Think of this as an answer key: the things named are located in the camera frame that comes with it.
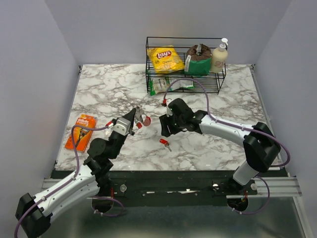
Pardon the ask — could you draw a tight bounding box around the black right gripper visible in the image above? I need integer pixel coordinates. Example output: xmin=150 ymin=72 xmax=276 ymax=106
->
xmin=158 ymin=112 xmax=185 ymax=138

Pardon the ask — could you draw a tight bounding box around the lone key with red tag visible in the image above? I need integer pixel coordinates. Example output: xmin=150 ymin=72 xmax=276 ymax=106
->
xmin=159 ymin=139 xmax=172 ymax=152

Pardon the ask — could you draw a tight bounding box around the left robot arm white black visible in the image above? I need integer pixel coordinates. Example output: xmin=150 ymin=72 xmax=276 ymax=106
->
xmin=14 ymin=108 xmax=138 ymax=238

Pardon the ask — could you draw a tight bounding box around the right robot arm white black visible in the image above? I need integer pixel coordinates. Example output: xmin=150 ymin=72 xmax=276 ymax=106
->
xmin=159 ymin=98 xmax=281 ymax=194

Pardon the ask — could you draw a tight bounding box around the orange Gillette razor box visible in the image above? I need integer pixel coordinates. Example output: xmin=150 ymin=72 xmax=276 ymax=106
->
xmin=64 ymin=114 xmax=97 ymax=152

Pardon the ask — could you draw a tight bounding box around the green white snack packet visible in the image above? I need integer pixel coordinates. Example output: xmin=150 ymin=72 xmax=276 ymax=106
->
xmin=149 ymin=77 xmax=195 ymax=96

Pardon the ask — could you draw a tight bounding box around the yellow Lays chips bag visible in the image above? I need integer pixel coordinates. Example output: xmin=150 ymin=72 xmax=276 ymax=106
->
xmin=147 ymin=45 xmax=185 ymax=74

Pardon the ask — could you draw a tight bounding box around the green brown coffee bag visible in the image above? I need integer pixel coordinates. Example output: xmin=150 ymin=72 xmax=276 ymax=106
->
xmin=184 ymin=44 xmax=211 ymax=77

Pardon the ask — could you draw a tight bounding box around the cream pump lotion bottle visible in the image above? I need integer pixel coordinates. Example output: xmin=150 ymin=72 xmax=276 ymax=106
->
xmin=210 ymin=38 xmax=228 ymax=73

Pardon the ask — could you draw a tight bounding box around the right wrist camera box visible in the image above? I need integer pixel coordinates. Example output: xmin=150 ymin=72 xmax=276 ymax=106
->
xmin=166 ymin=106 xmax=173 ymax=117

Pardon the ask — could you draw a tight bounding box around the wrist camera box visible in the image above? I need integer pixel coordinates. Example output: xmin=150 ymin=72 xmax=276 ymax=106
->
xmin=112 ymin=117 xmax=131 ymax=136
xmin=166 ymin=106 xmax=173 ymax=117

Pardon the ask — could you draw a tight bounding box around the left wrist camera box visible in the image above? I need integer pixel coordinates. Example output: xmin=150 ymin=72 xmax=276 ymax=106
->
xmin=112 ymin=117 xmax=131 ymax=136

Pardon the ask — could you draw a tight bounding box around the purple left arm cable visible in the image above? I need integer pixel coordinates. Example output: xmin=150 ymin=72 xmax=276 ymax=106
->
xmin=14 ymin=119 xmax=124 ymax=238

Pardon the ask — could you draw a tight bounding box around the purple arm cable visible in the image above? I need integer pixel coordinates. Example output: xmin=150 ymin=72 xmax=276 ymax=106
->
xmin=14 ymin=119 xmax=124 ymax=238
xmin=161 ymin=78 xmax=291 ymax=215

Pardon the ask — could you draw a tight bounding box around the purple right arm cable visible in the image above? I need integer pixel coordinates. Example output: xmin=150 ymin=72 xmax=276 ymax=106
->
xmin=161 ymin=78 xmax=291 ymax=215

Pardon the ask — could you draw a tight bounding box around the black wire rack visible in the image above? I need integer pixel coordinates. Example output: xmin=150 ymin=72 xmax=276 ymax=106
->
xmin=146 ymin=36 xmax=226 ymax=96

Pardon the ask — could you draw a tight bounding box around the aluminium frame rail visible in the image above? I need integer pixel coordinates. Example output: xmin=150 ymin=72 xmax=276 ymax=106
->
xmin=41 ymin=177 xmax=302 ymax=199

